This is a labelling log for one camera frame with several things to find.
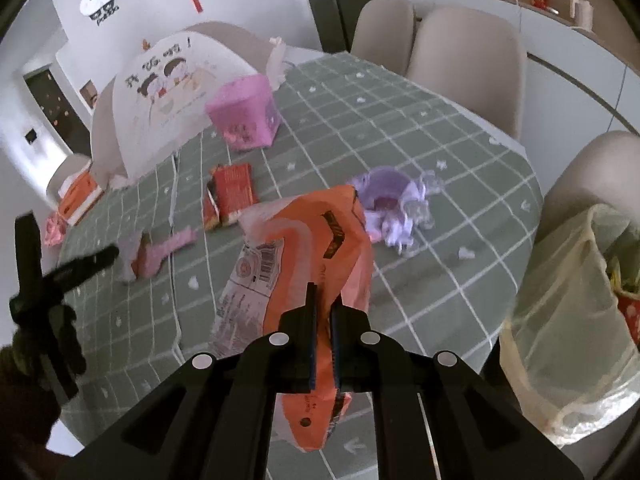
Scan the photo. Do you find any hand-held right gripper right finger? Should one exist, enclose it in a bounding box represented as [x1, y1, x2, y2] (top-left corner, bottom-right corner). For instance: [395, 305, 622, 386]
[330, 295, 583, 480]

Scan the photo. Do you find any white printed food cover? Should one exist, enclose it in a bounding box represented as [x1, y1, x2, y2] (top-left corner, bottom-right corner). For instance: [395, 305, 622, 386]
[92, 30, 256, 181]

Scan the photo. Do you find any dark door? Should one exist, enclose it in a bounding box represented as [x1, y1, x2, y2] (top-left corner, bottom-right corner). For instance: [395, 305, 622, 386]
[22, 65, 92, 157]

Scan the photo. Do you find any red snack packet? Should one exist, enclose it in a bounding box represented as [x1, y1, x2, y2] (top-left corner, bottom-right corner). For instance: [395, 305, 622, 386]
[202, 164, 259, 232]

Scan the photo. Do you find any translucent white trash bag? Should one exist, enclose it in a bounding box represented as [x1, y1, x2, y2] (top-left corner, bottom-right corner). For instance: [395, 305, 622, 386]
[500, 204, 640, 447]

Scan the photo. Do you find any clear plastic wrap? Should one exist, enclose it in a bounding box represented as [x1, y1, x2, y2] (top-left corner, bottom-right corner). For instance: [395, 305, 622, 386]
[400, 170, 447, 232]

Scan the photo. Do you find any crumpled pink tissue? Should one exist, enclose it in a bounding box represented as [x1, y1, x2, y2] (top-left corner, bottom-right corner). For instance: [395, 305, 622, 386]
[44, 212, 69, 247]

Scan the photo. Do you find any yellow packet with red label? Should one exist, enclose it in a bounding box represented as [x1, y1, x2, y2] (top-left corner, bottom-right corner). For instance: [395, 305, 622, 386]
[606, 257, 640, 348]

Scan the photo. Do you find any dark tall panel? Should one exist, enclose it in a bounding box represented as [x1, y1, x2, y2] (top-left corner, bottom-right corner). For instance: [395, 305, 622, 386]
[295, 0, 376, 53]

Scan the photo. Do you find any pink paper box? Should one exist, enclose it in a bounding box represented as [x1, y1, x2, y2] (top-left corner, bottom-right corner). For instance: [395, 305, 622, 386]
[205, 74, 281, 151]

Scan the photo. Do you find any white sideboard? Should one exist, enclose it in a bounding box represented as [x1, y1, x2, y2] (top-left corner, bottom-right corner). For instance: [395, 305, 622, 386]
[372, 0, 640, 137]

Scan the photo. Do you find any white cable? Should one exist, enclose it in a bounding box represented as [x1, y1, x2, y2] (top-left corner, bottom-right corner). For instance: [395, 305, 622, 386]
[512, 0, 525, 53]

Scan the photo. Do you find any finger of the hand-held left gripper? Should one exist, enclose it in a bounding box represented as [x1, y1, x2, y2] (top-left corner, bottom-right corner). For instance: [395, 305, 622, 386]
[14, 212, 43, 283]
[42, 245, 121, 293]

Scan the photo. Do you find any orange tissue box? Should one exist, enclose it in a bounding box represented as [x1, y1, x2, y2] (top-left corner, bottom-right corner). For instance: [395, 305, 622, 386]
[47, 170, 104, 226]

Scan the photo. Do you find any purple plastic wrapper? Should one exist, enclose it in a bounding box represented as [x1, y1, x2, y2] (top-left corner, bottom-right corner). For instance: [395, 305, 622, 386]
[349, 169, 431, 257]

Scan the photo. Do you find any orange plastic bag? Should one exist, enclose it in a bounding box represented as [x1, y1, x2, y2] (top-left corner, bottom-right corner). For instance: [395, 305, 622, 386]
[210, 185, 373, 453]

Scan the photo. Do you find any pink wrapper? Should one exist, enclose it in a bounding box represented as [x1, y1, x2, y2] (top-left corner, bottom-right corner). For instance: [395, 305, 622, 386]
[131, 226, 197, 279]

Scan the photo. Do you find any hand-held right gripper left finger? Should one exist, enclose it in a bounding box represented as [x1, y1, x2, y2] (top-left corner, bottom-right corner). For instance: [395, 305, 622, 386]
[55, 282, 321, 480]

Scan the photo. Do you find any person's left hand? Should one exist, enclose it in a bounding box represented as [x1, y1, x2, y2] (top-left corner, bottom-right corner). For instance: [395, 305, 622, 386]
[12, 304, 87, 377]

